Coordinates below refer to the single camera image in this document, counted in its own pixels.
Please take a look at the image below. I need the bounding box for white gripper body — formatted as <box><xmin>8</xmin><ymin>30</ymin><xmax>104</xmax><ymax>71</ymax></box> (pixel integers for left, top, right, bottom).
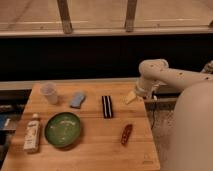
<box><xmin>135</xmin><ymin>77</ymin><xmax>159</xmax><ymax>99</ymax></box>

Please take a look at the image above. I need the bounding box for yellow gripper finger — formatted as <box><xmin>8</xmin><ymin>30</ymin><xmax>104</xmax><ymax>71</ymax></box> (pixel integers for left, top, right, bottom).
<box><xmin>125</xmin><ymin>91</ymin><xmax>137</xmax><ymax>104</ymax></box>

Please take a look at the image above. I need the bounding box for black white striped eraser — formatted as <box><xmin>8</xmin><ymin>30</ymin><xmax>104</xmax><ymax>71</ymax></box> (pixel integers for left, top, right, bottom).
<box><xmin>102</xmin><ymin>96</ymin><xmax>113</xmax><ymax>119</ymax></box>

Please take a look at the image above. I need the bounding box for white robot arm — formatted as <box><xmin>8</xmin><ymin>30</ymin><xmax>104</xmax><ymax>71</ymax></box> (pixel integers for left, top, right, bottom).
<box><xmin>125</xmin><ymin>59</ymin><xmax>213</xmax><ymax>171</ymax></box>

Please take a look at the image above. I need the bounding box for white ceramic cup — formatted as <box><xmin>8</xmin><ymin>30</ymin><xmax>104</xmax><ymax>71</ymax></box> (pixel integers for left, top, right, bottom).
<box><xmin>40</xmin><ymin>82</ymin><xmax>58</xmax><ymax>105</ymax></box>

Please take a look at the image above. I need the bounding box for red brown chili pepper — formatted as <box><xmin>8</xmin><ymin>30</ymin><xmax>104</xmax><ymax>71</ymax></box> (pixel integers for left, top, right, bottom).
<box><xmin>121</xmin><ymin>124</ymin><xmax>133</xmax><ymax>145</ymax></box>

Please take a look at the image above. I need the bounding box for blue sponge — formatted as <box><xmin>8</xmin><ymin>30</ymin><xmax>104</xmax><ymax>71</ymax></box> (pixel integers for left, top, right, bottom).
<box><xmin>70</xmin><ymin>92</ymin><xmax>86</xmax><ymax>109</ymax></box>

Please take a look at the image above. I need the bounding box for grey pipe fitting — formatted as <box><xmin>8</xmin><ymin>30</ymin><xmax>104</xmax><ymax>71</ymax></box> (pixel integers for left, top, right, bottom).
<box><xmin>201</xmin><ymin>60</ymin><xmax>213</xmax><ymax>74</ymax></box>

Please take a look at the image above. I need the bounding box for green bowl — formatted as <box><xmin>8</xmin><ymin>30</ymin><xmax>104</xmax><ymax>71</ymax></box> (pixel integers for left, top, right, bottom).
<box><xmin>44</xmin><ymin>112</ymin><xmax>81</xmax><ymax>148</ymax></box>

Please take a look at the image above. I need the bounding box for white bottle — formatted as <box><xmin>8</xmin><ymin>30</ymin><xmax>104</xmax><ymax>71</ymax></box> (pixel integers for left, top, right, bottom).
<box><xmin>23</xmin><ymin>113</ymin><xmax>40</xmax><ymax>153</ymax></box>

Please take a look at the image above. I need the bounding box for black cable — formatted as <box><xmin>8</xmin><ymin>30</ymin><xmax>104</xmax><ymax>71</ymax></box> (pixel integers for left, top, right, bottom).
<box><xmin>150</xmin><ymin>94</ymin><xmax>158</xmax><ymax>131</ymax></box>

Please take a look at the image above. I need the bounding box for right metal post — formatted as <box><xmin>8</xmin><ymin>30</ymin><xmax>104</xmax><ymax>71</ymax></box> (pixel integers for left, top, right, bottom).
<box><xmin>124</xmin><ymin>0</ymin><xmax>137</xmax><ymax>32</ymax></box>

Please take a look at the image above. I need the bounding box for metal post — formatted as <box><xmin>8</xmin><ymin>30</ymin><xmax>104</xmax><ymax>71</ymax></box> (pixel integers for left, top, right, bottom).
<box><xmin>124</xmin><ymin>0</ymin><xmax>137</xmax><ymax>32</ymax></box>
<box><xmin>57</xmin><ymin>0</ymin><xmax>73</xmax><ymax>34</ymax></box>

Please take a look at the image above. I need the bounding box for left metal post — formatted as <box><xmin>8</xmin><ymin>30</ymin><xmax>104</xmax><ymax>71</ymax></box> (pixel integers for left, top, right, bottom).
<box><xmin>57</xmin><ymin>0</ymin><xmax>73</xmax><ymax>34</ymax></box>

